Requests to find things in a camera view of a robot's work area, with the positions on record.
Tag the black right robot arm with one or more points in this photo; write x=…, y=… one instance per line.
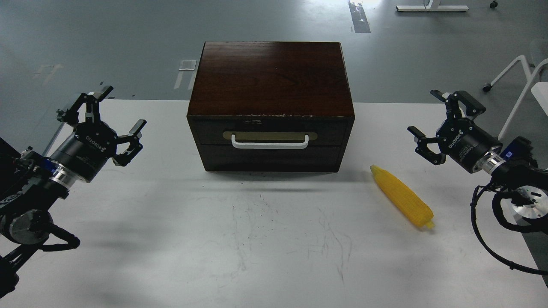
x=514, y=169

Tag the wooden drawer with white handle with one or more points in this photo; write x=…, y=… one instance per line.
x=320, y=132

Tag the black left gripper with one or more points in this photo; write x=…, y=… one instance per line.
x=93, y=142

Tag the dark wooden drawer cabinet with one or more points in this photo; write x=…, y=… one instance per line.
x=272, y=80

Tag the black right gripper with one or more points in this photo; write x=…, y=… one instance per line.
x=458, y=136

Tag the yellow corn cob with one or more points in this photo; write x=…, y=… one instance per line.
x=405, y=199

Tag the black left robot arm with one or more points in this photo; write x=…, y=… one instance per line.
x=31, y=183

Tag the white table base background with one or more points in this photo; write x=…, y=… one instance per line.
x=432, y=6

